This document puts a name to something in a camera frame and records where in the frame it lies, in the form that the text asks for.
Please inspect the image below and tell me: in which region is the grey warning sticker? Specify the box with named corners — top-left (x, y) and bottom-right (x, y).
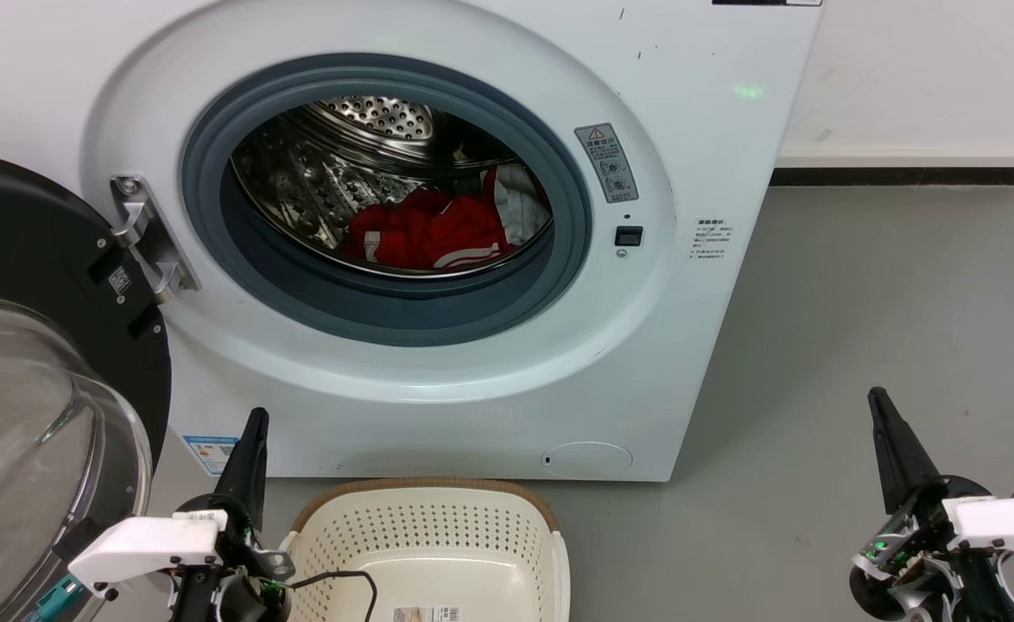
top-left (574, 123), bottom-right (639, 205)

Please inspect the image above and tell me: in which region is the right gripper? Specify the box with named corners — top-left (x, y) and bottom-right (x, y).
top-left (848, 387), bottom-right (1014, 622)

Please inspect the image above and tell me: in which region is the blue energy label sticker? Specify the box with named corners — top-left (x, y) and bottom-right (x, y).
top-left (182, 435), bottom-right (240, 477)

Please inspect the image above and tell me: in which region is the stainless steel washing machine drum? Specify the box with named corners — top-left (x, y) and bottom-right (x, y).
top-left (231, 95), bottom-right (555, 279)

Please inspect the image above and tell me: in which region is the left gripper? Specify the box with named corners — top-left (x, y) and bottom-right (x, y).
top-left (67, 408), bottom-right (295, 622)

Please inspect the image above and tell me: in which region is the silver metal door hinge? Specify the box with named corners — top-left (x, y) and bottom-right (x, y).
top-left (110, 175), bottom-right (200, 303)

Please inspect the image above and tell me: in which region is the white wall baseboard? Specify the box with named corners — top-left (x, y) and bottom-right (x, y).
top-left (770, 143), bottom-right (1014, 187)

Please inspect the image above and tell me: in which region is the round white filter cover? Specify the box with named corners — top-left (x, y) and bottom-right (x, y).
top-left (541, 441), bottom-right (634, 478)

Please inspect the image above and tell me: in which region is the grey and white garment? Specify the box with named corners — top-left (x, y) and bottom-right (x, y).
top-left (494, 164), bottom-right (553, 247)

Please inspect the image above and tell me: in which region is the grey-blue rubber door gasket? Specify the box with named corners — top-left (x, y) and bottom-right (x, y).
top-left (181, 54), bottom-right (594, 348)

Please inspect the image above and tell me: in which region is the washing machine glass door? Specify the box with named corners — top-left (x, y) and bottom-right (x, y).
top-left (0, 149), bottom-right (173, 622)

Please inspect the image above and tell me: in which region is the red garment with white stripes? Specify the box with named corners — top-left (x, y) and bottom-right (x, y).
top-left (343, 168), bottom-right (529, 271)

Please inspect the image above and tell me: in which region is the cream perforated laundry basket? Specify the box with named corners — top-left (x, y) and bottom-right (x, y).
top-left (278, 478), bottom-right (572, 622)

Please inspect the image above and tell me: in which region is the white front-load washing machine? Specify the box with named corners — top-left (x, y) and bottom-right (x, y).
top-left (0, 0), bottom-right (826, 483)

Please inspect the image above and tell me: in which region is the white text label sticker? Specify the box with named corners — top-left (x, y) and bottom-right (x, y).
top-left (690, 218), bottom-right (732, 264)

